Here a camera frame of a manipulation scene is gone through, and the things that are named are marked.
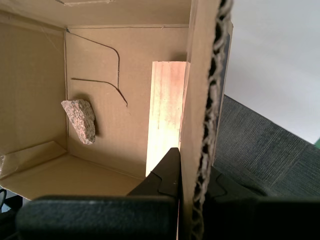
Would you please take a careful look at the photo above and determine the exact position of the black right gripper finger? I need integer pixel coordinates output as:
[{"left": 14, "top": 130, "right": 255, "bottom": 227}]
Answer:
[
  {"left": 14, "top": 147, "right": 182, "bottom": 240},
  {"left": 203, "top": 166, "right": 320, "bottom": 240}
]

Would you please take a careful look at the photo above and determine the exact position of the speckled pinkish granite rock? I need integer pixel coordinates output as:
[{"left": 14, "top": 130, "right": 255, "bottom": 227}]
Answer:
[{"left": 60, "top": 98, "right": 97, "bottom": 146}]

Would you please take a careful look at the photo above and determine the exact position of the light wooden block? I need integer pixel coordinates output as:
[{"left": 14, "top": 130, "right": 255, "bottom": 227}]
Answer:
[{"left": 145, "top": 60, "right": 191, "bottom": 179}]

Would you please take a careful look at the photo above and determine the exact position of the brown cardboard box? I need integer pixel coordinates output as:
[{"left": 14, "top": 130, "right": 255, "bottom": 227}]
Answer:
[{"left": 0, "top": 0, "right": 235, "bottom": 240}]

